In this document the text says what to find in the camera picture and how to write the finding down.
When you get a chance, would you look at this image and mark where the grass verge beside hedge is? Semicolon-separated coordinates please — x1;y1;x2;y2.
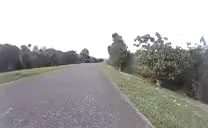
0;63;83;87

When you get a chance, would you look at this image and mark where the long dark hedge row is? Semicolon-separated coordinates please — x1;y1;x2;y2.
0;41;105;73

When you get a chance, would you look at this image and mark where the tall dark tree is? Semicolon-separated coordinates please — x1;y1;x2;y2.
107;32;131;72

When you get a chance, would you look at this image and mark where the grey asphalt road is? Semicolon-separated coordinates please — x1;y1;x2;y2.
0;62;156;128

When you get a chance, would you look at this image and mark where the row of bushes and trees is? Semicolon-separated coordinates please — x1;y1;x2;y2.
120;31;208;107

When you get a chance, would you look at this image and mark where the grass verge with bushes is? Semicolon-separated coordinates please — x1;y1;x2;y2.
99;62;208;128

